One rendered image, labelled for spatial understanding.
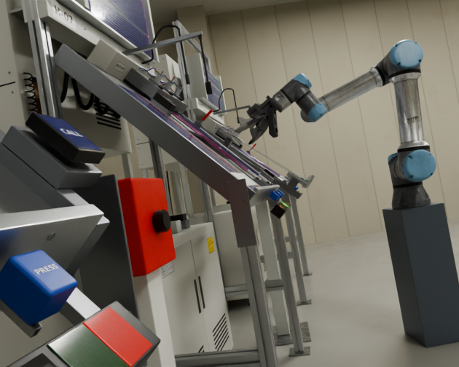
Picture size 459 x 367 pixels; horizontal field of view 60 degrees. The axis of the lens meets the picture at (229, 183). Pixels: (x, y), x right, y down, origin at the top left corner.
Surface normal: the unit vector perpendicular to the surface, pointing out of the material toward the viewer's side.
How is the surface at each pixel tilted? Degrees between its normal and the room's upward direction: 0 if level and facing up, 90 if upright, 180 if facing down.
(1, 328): 90
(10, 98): 90
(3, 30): 90
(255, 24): 90
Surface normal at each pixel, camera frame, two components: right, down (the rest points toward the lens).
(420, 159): -0.11, 0.12
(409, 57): -0.14, -0.14
